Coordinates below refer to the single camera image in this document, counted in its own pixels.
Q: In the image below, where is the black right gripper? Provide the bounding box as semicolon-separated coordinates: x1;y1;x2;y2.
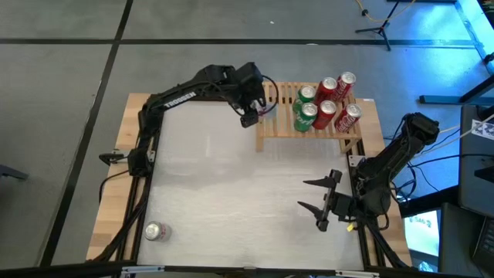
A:
296;169;356;232

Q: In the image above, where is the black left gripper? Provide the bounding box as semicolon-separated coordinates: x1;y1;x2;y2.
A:
235;61;267;128

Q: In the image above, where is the green Sprite can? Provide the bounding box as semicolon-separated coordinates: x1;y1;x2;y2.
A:
292;85;316;115
293;102;319;134

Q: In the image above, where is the red Coke Zero can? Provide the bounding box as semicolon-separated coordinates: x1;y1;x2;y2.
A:
311;100;337;131
314;76;339;105

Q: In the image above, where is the wooden slatted shelf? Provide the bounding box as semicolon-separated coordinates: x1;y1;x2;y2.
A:
255;80;364;154

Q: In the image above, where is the computer monitor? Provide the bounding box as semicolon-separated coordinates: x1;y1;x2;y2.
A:
402;209;442;259

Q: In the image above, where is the black tripod stand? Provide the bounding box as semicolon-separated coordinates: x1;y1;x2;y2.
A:
354;0;404;52

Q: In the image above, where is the black computer tower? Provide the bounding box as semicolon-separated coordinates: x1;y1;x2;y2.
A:
438;202;487;278

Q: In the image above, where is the black T-shaped table base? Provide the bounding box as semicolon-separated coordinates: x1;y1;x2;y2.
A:
419;75;494;107

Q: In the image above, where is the black desk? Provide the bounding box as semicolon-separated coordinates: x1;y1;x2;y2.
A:
458;103;494;217

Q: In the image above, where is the black keyboard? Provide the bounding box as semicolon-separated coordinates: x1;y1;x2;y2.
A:
472;218;494;267

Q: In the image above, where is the white marker tag paper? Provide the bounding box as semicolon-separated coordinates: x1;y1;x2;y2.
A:
471;118;494;141

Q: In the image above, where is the grey object on floor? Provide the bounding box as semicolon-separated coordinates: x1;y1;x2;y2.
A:
0;164;30;181

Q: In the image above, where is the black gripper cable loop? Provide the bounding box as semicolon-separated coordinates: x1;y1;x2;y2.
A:
262;75;280;117

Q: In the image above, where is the black aluminium table frame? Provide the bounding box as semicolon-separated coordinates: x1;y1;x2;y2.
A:
86;92;414;278

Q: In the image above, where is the silver metal bracket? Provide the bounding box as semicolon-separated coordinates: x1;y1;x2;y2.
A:
334;270;381;278
120;265;166;277

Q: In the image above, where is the yellow cable near tripod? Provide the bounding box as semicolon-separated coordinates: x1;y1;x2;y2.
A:
354;0;418;23

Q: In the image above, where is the black floor cable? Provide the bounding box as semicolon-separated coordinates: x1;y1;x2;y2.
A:
408;152;494;167

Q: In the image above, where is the white cable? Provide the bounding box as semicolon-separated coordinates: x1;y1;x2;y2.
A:
439;114;494;155

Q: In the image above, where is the black arm base cable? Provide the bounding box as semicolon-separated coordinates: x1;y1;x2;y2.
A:
98;169;130;204

